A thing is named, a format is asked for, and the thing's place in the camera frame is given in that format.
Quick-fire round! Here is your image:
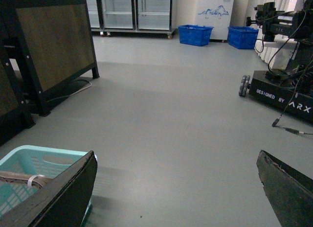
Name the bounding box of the white cable under shelf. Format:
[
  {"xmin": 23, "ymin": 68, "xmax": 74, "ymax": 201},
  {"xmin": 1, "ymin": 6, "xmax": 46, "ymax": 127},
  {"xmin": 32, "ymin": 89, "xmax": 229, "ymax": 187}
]
[{"xmin": 46, "ymin": 79, "xmax": 92, "ymax": 100}]

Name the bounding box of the light teal plastic basket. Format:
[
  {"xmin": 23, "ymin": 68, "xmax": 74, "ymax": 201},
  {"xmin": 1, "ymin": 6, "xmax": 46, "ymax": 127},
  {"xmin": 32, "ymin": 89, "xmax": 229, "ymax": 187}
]
[{"xmin": 0, "ymin": 145, "xmax": 91, "ymax": 226}]

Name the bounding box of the white cabinet with mountain print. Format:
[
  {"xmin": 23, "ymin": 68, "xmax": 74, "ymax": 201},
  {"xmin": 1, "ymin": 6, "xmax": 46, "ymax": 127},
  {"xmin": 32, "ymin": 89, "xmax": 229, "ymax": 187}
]
[{"xmin": 195, "ymin": 0, "xmax": 234, "ymax": 41}]

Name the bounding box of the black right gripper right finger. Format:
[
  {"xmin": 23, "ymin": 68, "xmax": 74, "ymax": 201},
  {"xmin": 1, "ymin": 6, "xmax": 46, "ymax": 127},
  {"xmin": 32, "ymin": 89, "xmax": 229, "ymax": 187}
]
[{"xmin": 256, "ymin": 150, "xmax": 313, "ymax": 227}]

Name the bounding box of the black wooden display shelf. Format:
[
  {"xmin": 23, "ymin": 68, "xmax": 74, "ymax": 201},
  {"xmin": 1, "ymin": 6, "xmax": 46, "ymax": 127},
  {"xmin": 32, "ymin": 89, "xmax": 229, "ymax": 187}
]
[{"xmin": 0, "ymin": 0, "xmax": 99, "ymax": 143}]

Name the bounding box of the glass door refrigerator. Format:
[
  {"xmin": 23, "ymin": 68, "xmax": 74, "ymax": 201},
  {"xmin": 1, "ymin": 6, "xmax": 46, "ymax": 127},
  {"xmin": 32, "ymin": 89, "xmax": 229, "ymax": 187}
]
[{"xmin": 86, "ymin": 0, "xmax": 177, "ymax": 39}]

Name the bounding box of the white zip tie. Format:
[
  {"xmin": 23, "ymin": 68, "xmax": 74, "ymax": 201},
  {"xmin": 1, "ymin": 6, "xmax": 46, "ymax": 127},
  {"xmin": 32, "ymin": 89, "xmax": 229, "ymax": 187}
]
[{"xmin": 27, "ymin": 175, "xmax": 45, "ymax": 187}]

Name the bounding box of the blue plastic crate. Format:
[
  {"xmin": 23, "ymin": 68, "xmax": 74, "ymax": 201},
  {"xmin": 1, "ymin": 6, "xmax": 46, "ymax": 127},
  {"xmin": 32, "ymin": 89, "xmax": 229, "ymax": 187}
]
[
  {"xmin": 178, "ymin": 24, "xmax": 214, "ymax": 46},
  {"xmin": 227, "ymin": 26, "xmax": 259, "ymax": 49}
]

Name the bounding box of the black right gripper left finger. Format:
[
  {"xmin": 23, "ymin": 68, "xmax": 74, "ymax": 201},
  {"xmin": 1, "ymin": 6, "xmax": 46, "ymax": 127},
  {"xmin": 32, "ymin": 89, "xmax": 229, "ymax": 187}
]
[{"xmin": 0, "ymin": 151, "xmax": 97, "ymax": 227}]

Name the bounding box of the blue plastic crate left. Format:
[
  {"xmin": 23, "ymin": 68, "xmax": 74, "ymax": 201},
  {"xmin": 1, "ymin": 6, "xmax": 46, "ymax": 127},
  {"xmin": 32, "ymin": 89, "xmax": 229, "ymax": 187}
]
[{"xmin": 178, "ymin": 24, "xmax": 214, "ymax": 46}]

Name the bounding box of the black cable on floor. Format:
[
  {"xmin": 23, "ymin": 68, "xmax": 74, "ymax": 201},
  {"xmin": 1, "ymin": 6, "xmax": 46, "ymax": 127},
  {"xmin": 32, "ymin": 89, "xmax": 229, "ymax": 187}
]
[{"xmin": 271, "ymin": 90, "xmax": 313, "ymax": 136}]

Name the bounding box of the blue plastic crate right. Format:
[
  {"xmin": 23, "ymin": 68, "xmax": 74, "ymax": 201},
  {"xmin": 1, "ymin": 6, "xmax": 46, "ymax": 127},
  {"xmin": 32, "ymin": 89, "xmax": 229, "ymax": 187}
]
[{"xmin": 227, "ymin": 26, "xmax": 259, "ymax": 49}]

